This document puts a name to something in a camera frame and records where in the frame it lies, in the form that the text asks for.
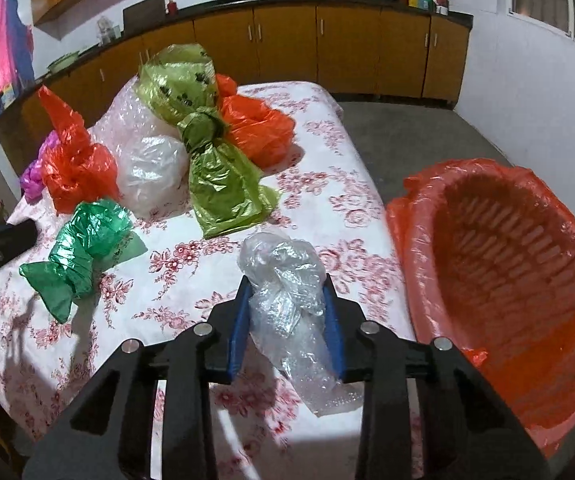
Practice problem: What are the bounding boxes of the green bowl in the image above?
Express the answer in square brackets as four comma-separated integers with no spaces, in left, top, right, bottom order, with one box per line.
[48,51,79,74]

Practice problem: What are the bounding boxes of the black countertop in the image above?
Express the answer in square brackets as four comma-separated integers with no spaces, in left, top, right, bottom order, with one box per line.
[41,0,475,82]

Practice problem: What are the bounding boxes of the clear plastic bag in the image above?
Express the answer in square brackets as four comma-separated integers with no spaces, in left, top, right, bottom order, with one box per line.
[238,231,363,417]

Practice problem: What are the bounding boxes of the red basket liner bag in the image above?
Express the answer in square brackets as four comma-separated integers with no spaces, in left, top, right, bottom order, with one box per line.
[386,157,575,458]

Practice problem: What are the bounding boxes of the clear glass jar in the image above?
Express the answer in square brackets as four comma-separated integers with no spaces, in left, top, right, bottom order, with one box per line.
[96,15,121,46]

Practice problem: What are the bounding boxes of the tall red plastic bag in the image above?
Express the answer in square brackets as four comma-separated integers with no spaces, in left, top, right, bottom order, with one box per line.
[38,86,119,214]

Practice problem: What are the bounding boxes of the red bottle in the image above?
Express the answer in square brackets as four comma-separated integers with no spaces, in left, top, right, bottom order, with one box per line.
[167,0,178,15]

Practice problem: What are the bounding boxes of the olive green plastic bag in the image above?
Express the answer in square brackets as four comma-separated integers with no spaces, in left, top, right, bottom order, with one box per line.
[134,44,278,238]

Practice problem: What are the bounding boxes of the dark wooden cutting board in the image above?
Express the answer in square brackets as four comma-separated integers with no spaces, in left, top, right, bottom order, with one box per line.
[122,0,166,37]

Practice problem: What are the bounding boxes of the large clear bubble wrap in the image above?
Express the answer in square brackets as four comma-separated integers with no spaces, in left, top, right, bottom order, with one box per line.
[90,76,190,219]

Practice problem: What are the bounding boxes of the purple plastic bag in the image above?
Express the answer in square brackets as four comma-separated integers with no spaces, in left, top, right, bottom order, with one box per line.
[19,130,60,204]

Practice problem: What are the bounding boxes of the floral white red tablecloth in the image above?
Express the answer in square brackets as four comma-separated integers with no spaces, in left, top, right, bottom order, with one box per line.
[0,82,413,479]

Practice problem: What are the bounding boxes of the orange red bag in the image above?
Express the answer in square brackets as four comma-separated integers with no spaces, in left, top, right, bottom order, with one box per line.
[216,74,295,169]

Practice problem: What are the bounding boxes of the dark green plastic bag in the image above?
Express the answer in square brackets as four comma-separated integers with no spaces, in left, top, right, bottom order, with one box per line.
[19,198,146,324]

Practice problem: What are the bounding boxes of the wooden lower kitchen cabinets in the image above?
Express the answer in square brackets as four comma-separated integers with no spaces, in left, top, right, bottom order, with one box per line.
[0,1,471,162]

